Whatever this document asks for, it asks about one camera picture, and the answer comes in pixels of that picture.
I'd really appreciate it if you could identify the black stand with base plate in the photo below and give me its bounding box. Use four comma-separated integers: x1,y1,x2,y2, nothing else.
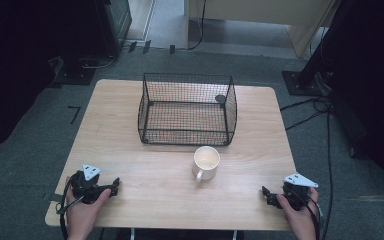
281,0,358,98

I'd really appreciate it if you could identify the long black floor cable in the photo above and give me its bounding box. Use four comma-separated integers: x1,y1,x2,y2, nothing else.
320,99,335,240

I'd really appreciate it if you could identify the white cup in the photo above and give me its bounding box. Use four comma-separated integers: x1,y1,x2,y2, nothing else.
191,145,222,184

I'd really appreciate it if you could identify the dark cabinet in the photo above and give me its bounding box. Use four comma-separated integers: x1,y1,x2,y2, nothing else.
93,0,133,58

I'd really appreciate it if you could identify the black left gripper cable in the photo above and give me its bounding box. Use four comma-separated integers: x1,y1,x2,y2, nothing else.
55,175,86,240

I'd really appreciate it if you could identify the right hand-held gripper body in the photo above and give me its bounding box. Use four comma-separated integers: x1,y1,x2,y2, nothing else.
281,172,320,212

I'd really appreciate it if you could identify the black curtain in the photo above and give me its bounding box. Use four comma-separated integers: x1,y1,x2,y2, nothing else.
0,0,108,158
319,0,384,201

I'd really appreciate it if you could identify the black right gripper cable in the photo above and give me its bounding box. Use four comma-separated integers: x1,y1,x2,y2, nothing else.
291,189,322,240

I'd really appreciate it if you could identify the black flat base plate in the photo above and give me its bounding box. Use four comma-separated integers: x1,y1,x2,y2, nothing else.
53,65,97,86

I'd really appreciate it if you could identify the person's right hand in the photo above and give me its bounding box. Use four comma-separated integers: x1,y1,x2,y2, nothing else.
275,186,321,240

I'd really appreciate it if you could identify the person's left hand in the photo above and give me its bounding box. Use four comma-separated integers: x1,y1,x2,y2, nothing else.
65,176,112,240

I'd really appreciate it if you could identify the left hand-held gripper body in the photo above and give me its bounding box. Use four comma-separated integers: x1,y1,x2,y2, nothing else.
69,162,114,205

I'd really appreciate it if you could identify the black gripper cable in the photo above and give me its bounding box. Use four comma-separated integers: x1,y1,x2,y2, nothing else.
55,175,86,240
291,189,322,240

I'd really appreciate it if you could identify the black wire mesh basket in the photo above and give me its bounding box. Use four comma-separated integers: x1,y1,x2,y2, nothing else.
137,72,238,147

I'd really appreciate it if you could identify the black hanging cable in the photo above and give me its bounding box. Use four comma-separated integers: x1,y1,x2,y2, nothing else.
176,0,208,52

